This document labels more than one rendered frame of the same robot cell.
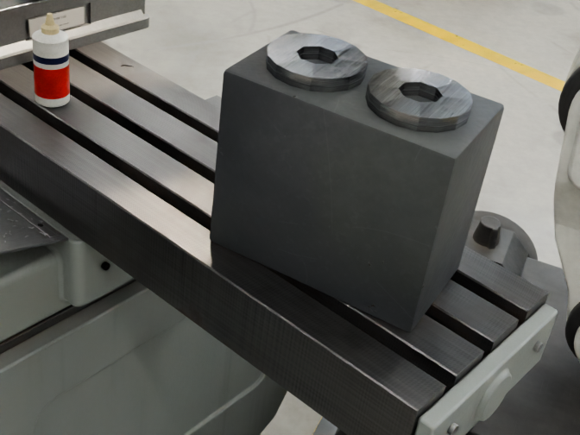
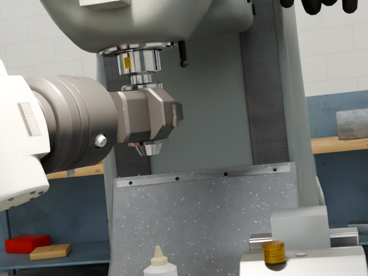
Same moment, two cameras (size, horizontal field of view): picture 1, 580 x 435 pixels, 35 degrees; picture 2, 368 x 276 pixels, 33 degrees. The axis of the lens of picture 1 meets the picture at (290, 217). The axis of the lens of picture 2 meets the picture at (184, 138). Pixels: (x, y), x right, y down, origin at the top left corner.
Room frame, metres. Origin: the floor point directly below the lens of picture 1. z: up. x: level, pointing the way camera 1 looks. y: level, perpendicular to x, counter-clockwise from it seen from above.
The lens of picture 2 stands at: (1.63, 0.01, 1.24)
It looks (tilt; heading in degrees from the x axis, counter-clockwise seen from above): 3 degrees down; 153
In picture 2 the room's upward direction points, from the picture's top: 6 degrees counter-clockwise
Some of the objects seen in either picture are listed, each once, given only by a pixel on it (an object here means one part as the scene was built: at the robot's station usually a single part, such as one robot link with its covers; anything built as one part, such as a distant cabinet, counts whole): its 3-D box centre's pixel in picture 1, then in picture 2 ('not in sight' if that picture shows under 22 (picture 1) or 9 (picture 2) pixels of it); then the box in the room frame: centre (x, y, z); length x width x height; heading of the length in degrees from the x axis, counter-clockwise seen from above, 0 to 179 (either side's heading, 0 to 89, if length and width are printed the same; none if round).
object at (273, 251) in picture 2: not in sight; (273, 251); (1.11, 0.35, 1.08); 0.02 x 0.02 x 0.02
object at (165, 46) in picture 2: not in sight; (138, 49); (0.98, 0.29, 1.31); 0.09 x 0.09 x 0.01
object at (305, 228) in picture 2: not in sight; (302, 238); (1.08, 0.41, 1.08); 0.06 x 0.05 x 0.06; 51
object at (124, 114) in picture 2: not in sight; (94, 122); (1.03, 0.21, 1.23); 0.13 x 0.12 x 0.10; 32
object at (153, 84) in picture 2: not in sight; (142, 88); (0.98, 0.29, 1.26); 0.05 x 0.05 x 0.01
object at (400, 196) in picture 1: (349, 170); not in sight; (0.73, -0.05, 1.07); 0.22 x 0.12 x 0.20; 65
